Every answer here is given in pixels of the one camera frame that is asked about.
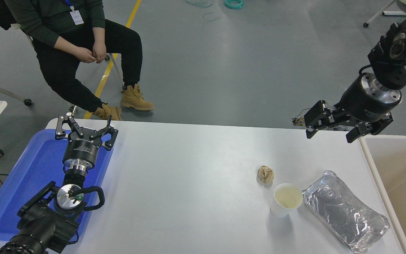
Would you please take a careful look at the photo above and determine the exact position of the white wheeled cart frame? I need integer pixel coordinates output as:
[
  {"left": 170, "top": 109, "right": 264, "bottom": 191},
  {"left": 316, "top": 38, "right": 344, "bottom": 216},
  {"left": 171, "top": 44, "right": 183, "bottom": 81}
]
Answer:
[{"left": 363, "top": 0, "right": 406, "bottom": 28}]

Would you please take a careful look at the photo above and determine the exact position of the silver foil tray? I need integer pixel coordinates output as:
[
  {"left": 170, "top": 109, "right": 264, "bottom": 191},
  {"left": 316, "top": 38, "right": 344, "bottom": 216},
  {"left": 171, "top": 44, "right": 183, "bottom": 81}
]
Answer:
[{"left": 302, "top": 170, "right": 389, "bottom": 254}]

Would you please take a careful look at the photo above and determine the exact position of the grey wheeled chair base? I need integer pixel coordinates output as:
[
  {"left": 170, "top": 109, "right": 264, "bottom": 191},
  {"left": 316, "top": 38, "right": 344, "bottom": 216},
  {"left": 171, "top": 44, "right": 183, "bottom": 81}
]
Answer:
[{"left": 0, "top": 48, "right": 33, "bottom": 107}]

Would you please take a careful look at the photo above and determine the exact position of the blue plastic tray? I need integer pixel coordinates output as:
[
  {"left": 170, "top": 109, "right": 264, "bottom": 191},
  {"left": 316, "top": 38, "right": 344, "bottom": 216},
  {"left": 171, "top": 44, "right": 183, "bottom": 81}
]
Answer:
[{"left": 0, "top": 129, "right": 115, "bottom": 242}]

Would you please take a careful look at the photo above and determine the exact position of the large pale bin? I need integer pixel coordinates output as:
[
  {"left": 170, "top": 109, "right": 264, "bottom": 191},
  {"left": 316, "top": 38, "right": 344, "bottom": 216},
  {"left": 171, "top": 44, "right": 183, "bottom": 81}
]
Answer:
[{"left": 359, "top": 135, "right": 406, "bottom": 254}]

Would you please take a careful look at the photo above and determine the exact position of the pale cable coil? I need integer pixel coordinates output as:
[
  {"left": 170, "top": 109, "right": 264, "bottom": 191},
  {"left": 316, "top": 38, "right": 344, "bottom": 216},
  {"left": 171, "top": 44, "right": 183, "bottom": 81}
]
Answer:
[{"left": 184, "top": 0, "right": 215, "bottom": 8}]

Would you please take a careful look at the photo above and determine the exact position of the teal cable coil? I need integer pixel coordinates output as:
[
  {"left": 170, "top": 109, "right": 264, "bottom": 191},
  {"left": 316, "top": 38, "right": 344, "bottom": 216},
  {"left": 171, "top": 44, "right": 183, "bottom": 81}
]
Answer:
[{"left": 223, "top": 0, "right": 246, "bottom": 10}]

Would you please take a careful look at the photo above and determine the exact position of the person's left hand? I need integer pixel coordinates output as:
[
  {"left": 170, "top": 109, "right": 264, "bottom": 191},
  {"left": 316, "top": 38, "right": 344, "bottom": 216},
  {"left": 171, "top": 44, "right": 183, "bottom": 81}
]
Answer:
[{"left": 92, "top": 42, "right": 107, "bottom": 64}]

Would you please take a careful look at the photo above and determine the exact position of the white paper cup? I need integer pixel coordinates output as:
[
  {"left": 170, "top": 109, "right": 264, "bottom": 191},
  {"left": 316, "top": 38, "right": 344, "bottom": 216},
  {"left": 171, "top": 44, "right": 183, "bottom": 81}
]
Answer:
[{"left": 270, "top": 183, "right": 303, "bottom": 218}]

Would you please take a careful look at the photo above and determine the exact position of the person's right hand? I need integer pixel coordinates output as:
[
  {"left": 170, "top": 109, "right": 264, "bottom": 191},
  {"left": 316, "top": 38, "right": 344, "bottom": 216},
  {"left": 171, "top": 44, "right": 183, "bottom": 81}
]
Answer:
[{"left": 74, "top": 48, "right": 96, "bottom": 64}]

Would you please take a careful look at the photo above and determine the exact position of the white ID badge with lanyard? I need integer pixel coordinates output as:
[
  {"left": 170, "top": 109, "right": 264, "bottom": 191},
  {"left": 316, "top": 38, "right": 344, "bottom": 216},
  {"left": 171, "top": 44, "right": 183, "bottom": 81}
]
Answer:
[{"left": 65, "top": 0, "right": 84, "bottom": 26}]

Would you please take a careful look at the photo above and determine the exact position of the black jacket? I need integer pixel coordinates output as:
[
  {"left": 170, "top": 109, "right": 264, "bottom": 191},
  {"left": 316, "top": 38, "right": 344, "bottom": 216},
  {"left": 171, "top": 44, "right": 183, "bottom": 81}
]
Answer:
[{"left": 0, "top": 0, "right": 17, "bottom": 30}]

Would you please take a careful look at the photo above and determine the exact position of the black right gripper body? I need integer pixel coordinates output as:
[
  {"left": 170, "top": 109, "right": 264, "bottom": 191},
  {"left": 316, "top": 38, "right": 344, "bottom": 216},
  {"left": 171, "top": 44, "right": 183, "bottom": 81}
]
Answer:
[{"left": 335, "top": 73, "right": 401, "bottom": 123}]

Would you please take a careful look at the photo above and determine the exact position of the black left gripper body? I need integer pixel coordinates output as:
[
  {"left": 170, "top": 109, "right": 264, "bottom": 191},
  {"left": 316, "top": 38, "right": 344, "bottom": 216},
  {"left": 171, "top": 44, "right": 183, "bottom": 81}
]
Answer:
[{"left": 63, "top": 136, "right": 100, "bottom": 167}]

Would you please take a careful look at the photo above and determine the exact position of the person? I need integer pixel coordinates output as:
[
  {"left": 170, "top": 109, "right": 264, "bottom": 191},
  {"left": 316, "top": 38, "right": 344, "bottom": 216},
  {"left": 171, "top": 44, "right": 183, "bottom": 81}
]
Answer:
[{"left": 5, "top": 0, "right": 155, "bottom": 121}]

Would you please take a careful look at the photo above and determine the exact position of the crumpled tan paper ball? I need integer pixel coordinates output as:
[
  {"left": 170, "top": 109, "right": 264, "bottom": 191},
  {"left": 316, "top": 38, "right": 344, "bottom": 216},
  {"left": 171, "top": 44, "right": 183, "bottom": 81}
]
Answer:
[{"left": 257, "top": 166, "right": 275, "bottom": 184}]

